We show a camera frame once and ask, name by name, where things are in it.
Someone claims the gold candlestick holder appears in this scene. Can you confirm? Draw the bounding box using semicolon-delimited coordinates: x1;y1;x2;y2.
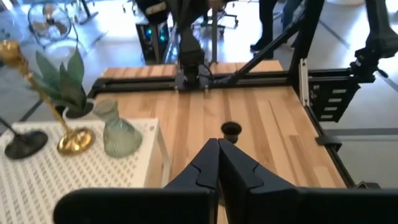
0;39;96;157

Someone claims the snake plant in white pot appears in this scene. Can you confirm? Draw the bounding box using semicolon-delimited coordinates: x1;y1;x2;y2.
29;45;96;121

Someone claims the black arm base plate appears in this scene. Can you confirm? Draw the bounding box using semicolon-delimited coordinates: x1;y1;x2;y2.
174;63;215;91

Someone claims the black chess piece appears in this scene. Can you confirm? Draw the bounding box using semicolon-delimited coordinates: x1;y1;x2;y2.
220;121;243;144

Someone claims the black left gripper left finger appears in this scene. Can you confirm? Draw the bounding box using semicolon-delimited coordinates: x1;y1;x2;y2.
52;139;220;224

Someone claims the computer tower with blue lights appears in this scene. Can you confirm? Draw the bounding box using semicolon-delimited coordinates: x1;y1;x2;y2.
136;21;171;65

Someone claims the white bracket strip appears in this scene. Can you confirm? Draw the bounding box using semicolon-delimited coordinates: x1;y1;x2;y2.
298;58;310;107

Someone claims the office chair base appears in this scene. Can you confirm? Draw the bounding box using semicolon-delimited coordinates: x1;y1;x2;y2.
192;7;240;35

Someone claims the black slotted mounting plate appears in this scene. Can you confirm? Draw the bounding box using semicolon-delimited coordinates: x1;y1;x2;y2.
309;77;361;123

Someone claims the black aluminium rig frame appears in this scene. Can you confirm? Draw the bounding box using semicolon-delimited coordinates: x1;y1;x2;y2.
88;0;382;190

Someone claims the black stand mast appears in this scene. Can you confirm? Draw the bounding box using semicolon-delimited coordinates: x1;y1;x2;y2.
349;0;398;83

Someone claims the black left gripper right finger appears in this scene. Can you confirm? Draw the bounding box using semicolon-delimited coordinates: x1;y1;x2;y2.
219;139;398;224

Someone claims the grey desk leg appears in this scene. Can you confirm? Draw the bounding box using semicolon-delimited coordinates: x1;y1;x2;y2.
210;0;219;63

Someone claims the green ribbed glass candle holder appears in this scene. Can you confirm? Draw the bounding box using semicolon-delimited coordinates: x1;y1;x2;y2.
92;98;143;159

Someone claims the white perforated shelf riser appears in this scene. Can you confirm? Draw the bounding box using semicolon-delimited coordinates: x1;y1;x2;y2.
0;117;171;224

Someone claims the metal floor fan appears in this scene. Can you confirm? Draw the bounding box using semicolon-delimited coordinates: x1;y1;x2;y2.
27;2;74;47

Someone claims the person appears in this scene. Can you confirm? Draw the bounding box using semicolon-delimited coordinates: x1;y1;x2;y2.
249;0;279;60
281;0;307;50

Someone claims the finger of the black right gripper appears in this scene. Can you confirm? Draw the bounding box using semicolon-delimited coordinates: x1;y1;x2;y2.
136;0;171;24

